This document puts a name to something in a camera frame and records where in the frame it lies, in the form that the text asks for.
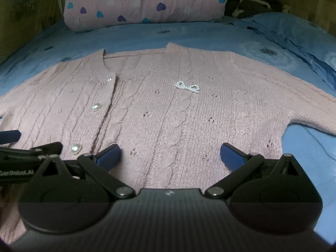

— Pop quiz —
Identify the dark cloth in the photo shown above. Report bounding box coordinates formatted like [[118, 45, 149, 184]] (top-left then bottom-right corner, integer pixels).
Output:
[[225, 0, 284, 19]]

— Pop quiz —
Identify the pink heart-print quilt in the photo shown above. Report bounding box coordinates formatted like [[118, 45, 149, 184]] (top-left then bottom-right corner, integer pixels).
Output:
[[64, 0, 228, 32]]

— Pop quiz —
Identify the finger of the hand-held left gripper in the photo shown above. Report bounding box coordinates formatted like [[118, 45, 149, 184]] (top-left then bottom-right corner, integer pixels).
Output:
[[0, 142, 64, 161], [0, 130, 21, 145]]

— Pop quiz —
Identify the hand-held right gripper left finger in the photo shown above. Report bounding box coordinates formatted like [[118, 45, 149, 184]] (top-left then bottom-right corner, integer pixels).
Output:
[[31, 143, 136, 199]]

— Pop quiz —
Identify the blue flower-print bed sheet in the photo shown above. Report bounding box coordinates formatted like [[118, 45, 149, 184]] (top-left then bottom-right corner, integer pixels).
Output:
[[0, 13, 336, 243]]

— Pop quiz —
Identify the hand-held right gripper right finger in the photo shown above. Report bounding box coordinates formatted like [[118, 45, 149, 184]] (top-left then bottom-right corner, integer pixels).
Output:
[[204, 142, 308, 199]]

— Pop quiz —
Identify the pink towel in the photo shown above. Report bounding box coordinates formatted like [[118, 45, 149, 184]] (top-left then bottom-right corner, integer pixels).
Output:
[[0, 42, 336, 245]]

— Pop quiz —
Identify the blue pillow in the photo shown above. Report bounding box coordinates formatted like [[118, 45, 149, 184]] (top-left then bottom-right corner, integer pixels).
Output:
[[234, 12, 336, 91]]

